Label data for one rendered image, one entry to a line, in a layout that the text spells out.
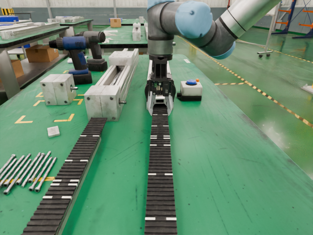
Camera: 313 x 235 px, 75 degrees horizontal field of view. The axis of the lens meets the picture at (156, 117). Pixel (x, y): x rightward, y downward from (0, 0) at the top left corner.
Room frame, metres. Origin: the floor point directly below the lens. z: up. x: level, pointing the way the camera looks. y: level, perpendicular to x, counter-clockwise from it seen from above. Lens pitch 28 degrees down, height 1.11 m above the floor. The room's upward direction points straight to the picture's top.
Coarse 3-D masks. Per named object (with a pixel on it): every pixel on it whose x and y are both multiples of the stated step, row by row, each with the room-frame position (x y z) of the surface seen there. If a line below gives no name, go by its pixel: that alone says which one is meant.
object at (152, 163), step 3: (150, 162) 0.35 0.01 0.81; (153, 162) 0.35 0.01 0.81; (156, 162) 0.35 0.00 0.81; (159, 162) 0.35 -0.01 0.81; (162, 162) 0.35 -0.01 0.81; (165, 162) 0.35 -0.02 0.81; (168, 162) 0.35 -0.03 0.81; (171, 162) 0.35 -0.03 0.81; (150, 165) 0.34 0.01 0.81; (153, 165) 0.34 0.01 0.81; (156, 165) 0.34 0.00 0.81; (159, 165) 0.34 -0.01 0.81; (162, 165) 0.34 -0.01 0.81; (165, 165) 0.34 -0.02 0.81; (168, 165) 0.34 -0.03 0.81; (171, 165) 0.34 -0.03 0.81
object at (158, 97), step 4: (168, 64) 1.03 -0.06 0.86; (168, 68) 0.96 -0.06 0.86; (148, 72) 0.89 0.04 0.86; (148, 76) 0.82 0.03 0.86; (156, 96) 0.71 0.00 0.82; (160, 96) 0.71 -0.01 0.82; (156, 100) 0.71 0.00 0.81; (160, 100) 0.71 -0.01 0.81; (164, 100) 0.69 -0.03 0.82; (172, 108) 0.69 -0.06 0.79
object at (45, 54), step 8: (112, 24) 4.38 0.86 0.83; (120, 24) 4.40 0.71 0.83; (32, 48) 3.90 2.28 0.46; (40, 48) 3.90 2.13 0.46; (48, 48) 3.96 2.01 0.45; (32, 56) 3.84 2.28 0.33; (40, 56) 3.86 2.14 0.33; (48, 56) 3.88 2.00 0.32; (56, 56) 4.28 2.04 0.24; (16, 64) 2.98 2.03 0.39; (16, 72) 2.92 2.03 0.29; (0, 80) 2.68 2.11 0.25
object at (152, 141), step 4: (152, 140) 0.43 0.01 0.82; (156, 140) 0.43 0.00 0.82; (160, 140) 0.43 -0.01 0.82; (164, 140) 0.43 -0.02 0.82; (168, 140) 0.43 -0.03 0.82; (152, 144) 0.42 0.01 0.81; (156, 144) 0.42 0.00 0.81; (160, 144) 0.42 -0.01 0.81; (164, 144) 0.42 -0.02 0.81; (168, 144) 0.42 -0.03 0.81
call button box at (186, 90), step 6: (180, 84) 0.84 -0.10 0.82; (186, 84) 0.80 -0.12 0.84; (192, 84) 0.79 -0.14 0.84; (198, 84) 0.79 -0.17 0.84; (180, 90) 0.83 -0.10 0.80; (186, 90) 0.77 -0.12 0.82; (192, 90) 0.77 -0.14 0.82; (198, 90) 0.77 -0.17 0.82; (180, 96) 0.80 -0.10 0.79; (186, 96) 0.77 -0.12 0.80; (192, 96) 0.77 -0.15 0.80; (198, 96) 0.77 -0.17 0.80
